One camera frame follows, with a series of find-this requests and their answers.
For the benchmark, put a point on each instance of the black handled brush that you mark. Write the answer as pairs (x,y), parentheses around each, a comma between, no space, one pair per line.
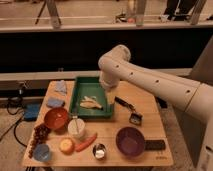
(135,117)

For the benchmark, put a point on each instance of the small metal cup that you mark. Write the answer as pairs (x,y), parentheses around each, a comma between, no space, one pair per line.
(99,151)

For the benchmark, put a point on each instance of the dark red grape bunch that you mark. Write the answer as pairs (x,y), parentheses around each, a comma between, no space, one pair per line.
(39,136)

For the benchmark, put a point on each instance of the yellow apple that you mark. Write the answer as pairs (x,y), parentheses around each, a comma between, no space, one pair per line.
(66,146)

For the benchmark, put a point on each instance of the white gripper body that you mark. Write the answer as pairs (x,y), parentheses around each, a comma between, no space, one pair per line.
(110,96)

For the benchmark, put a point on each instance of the black rectangular block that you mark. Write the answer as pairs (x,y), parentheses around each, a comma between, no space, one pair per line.
(155,145)

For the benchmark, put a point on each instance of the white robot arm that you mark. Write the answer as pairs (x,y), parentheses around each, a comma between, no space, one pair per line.
(193,99)

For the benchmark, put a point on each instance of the wooden folding table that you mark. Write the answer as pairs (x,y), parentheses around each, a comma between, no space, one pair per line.
(152,128)

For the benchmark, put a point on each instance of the blue sponge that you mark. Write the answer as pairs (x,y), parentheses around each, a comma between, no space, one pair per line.
(54,102)

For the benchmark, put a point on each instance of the blue power box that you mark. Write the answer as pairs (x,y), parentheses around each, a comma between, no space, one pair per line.
(31,112)

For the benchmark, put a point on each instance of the white cup with stick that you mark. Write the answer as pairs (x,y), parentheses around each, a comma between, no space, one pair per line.
(76,128)

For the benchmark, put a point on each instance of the green plastic tray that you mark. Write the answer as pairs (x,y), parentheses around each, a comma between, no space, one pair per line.
(90,87)

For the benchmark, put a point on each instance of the red bowl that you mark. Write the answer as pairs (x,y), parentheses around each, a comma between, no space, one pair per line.
(56,118)

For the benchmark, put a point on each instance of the blue plastic cup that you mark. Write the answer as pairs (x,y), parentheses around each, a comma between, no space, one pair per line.
(42,153)

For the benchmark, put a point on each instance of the purple bowl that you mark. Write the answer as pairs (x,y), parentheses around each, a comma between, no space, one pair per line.
(130,142)

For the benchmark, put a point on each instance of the peeled yellow banana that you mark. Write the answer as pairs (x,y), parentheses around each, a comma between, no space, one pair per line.
(90,103)

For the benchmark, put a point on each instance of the orange carrot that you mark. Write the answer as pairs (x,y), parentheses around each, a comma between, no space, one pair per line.
(86,143)

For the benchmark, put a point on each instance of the light blue crumpled cloth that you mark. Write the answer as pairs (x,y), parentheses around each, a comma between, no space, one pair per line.
(61,87)

